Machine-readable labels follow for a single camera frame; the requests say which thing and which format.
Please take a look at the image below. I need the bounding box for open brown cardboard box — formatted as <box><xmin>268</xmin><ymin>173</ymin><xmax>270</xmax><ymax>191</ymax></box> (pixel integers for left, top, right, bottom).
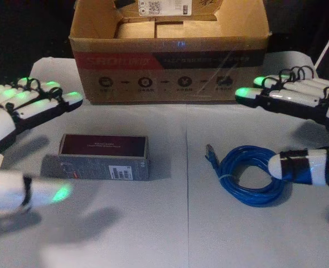
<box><xmin>68</xmin><ymin>0</ymin><xmax>272</xmax><ymax>104</ymax></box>

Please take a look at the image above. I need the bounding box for blue ethernet cable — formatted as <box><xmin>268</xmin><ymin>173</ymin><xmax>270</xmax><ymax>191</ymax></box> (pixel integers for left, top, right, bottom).
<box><xmin>205</xmin><ymin>143</ymin><xmax>293</xmax><ymax>208</ymax></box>

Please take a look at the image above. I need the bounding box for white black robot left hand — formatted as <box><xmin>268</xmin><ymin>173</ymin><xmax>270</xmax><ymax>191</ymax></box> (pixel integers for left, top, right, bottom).
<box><xmin>0</xmin><ymin>76</ymin><xmax>84</xmax><ymax>216</ymax></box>

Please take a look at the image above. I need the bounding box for grey table cloth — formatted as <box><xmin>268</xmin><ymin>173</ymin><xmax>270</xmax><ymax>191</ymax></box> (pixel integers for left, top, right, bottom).
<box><xmin>0</xmin><ymin>51</ymin><xmax>329</xmax><ymax>268</ymax></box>

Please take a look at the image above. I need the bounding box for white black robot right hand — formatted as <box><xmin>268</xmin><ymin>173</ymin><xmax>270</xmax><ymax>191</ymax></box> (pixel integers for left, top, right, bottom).
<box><xmin>235</xmin><ymin>65</ymin><xmax>329</xmax><ymax>188</ymax></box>

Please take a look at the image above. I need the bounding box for thin white slanted pole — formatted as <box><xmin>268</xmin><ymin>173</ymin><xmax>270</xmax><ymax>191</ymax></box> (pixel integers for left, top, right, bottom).
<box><xmin>314</xmin><ymin>17</ymin><xmax>329</xmax><ymax>71</ymax></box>

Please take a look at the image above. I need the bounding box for small grey maroon product box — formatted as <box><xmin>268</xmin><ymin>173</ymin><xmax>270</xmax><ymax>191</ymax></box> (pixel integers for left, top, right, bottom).
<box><xmin>43</xmin><ymin>133</ymin><xmax>150</xmax><ymax>181</ymax></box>

